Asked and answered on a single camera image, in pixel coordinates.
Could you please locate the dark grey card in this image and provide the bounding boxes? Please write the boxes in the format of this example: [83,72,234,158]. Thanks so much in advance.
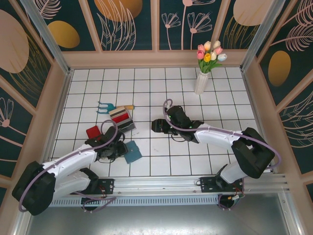
[116,119,136,133]

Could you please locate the red card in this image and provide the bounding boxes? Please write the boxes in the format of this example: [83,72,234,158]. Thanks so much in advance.
[111,114,132,125]

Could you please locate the gold card with dark stripe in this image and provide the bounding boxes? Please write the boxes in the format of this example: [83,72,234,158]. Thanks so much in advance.
[109,105,130,118]

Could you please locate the white ribbed vase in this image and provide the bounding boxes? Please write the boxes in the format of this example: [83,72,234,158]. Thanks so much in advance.
[194,71,208,95]

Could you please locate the pastel tulip bouquet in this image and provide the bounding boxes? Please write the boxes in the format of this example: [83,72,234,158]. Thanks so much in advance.
[197,40,228,73]

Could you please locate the grey metal sheet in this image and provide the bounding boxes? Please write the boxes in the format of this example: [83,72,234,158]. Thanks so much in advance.
[24,206,301,235]

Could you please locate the red toy spade wooden handle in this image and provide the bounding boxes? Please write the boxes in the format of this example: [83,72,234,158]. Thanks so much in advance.
[86,126,103,140]

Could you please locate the teal garden fork orange handle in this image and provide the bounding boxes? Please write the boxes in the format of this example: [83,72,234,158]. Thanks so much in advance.
[96,100,134,115]

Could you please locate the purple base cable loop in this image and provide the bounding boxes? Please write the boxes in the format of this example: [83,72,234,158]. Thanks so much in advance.
[218,193,245,211]
[73,190,117,213]

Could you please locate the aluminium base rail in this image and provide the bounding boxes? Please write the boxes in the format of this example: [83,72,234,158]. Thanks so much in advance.
[94,173,293,196]

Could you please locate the slotted grey cable duct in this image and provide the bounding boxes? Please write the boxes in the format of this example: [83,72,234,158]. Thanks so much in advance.
[50,197,221,207]

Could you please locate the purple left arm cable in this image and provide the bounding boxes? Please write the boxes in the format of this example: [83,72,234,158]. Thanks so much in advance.
[19,119,123,212]

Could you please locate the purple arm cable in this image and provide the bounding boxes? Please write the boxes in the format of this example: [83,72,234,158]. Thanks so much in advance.
[19,119,123,212]
[162,98,281,169]

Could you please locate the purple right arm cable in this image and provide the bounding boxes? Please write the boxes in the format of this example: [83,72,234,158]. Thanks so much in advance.
[162,98,281,169]

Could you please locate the aluminium frame post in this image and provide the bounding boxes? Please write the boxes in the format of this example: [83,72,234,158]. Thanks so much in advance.
[19,0,74,75]
[240,0,293,71]

